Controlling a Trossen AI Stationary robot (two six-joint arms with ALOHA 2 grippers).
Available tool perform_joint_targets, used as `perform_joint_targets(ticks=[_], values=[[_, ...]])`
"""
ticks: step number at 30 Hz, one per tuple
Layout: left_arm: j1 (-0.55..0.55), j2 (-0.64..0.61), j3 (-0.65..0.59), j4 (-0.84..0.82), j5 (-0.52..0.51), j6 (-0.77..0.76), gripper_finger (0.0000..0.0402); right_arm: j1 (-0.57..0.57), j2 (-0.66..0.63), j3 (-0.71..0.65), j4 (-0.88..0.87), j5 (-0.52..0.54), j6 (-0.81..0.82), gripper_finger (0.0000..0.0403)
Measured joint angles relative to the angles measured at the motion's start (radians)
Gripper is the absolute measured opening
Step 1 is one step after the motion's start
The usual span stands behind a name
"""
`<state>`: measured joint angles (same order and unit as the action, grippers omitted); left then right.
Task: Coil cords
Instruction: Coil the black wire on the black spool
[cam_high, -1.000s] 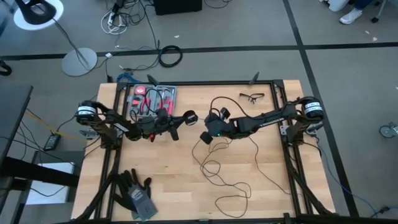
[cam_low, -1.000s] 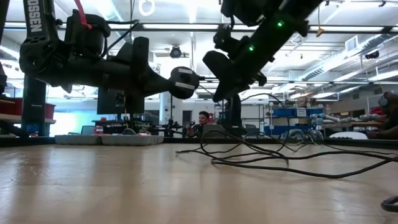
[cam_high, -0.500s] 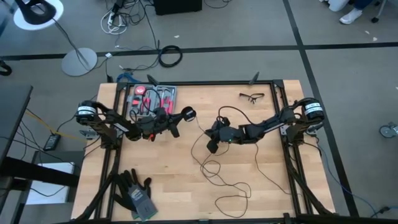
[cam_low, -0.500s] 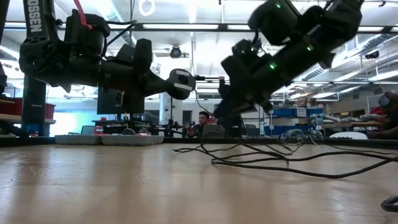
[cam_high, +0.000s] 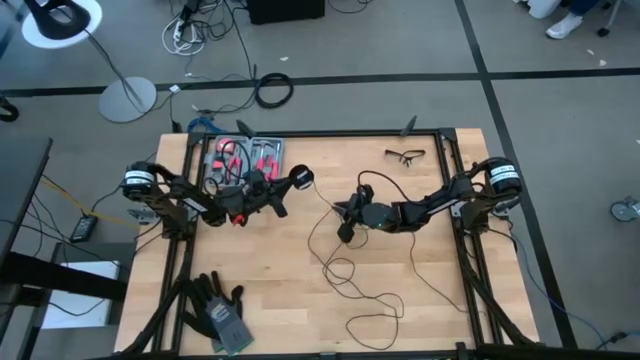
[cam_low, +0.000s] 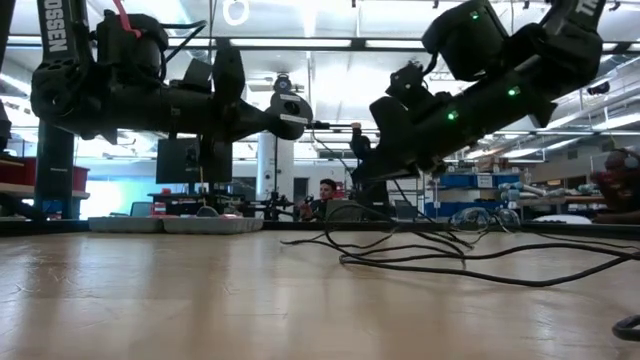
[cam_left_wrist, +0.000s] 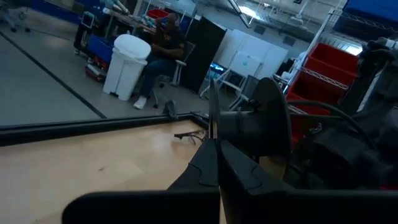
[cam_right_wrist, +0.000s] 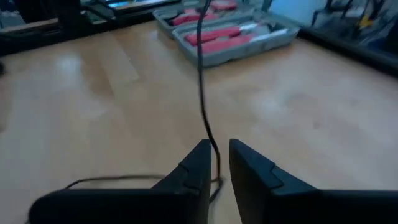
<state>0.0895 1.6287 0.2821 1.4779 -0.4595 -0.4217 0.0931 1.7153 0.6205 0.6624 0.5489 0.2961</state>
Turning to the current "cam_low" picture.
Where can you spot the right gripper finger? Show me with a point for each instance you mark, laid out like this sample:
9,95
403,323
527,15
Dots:
390,145

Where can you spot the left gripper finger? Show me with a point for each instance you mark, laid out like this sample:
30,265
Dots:
252,131
255,111

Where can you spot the black spool with white labels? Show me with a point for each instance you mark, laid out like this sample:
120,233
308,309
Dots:
295,107

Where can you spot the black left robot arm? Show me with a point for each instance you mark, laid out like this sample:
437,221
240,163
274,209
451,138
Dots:
125,105

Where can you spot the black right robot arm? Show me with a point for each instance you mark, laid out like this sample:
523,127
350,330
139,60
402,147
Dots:
530,70

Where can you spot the grey tubular robot arm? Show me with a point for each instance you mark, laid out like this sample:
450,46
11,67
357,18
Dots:
530,190

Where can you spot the shelf with blue bins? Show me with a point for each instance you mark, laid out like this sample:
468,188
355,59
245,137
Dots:
465,180

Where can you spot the white round column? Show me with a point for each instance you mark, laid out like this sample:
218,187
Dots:
287,175

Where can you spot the black monitor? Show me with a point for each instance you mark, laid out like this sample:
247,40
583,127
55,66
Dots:
175,160

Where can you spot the small red box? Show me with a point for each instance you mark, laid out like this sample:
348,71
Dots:
341,192

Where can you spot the small black tripod gadget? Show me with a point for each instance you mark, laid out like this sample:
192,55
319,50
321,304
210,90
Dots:
274,205

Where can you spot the person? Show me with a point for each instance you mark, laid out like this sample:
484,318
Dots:
325,192
620,185

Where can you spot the grey laptop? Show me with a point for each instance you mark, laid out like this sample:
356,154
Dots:
342,211

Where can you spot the clear safety glasses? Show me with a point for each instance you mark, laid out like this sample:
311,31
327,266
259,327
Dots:
507,217

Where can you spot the wooden work table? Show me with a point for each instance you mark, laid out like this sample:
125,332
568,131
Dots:
575,200

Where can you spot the red storage bin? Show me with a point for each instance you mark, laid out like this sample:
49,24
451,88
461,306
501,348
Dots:
20,172

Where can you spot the black overhead camera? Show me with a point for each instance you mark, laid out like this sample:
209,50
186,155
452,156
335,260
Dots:
282,82

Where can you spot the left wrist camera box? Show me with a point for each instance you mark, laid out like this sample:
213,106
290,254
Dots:
197,75

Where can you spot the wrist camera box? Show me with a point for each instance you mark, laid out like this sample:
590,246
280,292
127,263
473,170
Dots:
407,82
197,75

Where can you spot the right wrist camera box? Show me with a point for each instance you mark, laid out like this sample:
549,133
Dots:
407,82

